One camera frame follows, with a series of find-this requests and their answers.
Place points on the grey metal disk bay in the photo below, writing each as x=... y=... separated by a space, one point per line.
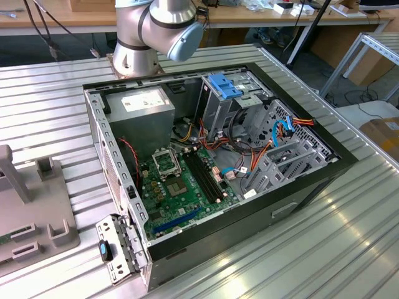
x=274 y=174

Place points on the clear plastic bags pile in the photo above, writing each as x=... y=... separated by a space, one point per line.
x=258 y=5

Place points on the wooden desk with white legs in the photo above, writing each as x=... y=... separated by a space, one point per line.
x=343 y=20

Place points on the white and brown flat box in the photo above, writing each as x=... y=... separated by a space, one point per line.
x=346 y=11

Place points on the cardboard box with yellow label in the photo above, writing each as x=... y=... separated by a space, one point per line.
x=383 y=137

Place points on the blue expansion slot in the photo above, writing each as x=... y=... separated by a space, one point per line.
x=177 y=219

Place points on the black monitor base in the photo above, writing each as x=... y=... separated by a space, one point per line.
x=369 y=4

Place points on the metal expansion slot bracket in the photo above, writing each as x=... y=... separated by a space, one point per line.
x=118 y=271

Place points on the brown square chipset heatsink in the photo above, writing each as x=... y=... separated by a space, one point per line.
x=177 y=187

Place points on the black blue bracket latch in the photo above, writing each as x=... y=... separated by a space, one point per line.
x=104 y=250

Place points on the black tripod pole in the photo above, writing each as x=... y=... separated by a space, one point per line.
x=321 y=11

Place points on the black open PC case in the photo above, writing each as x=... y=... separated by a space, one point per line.
x=249 y=236

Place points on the grey metal drive cage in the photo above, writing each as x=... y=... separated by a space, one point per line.
x=215 y=115

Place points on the white product box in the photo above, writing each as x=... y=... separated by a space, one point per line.
x=304 y=11

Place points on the blue sneaker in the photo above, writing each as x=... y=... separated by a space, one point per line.
x=280 y=40
x=265 y=37

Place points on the wooden desk with grey edge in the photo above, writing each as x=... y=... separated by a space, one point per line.
x=78 y=18

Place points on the grey power supply unit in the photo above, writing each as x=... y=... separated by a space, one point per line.
x=140 y=130

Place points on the green circuit board stick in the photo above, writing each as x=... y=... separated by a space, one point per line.
x=4 y=240

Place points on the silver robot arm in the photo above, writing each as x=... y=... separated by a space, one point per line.
x=137 y=59

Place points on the green motherboard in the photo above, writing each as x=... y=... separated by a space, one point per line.
x=193 y=199

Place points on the white box with black top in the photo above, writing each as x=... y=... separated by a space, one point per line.
x=282 y=9

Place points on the empty blue drive carrier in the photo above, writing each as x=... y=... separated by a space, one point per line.
x=224 y=87

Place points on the metal CPU socket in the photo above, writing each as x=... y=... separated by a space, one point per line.
x=165 y=163

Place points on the large brown cardboard box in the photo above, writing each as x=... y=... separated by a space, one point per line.
x=368 y=71

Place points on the small grey metal tool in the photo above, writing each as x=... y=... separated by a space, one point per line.
x=11 y=13

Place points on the black RAM slot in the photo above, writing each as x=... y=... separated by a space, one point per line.
x=200 y=177
x=208 y=174

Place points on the white flat board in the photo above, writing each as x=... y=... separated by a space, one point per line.
x=352 y=113

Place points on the grey parts rack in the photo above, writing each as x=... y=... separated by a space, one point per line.
x=37 y=202

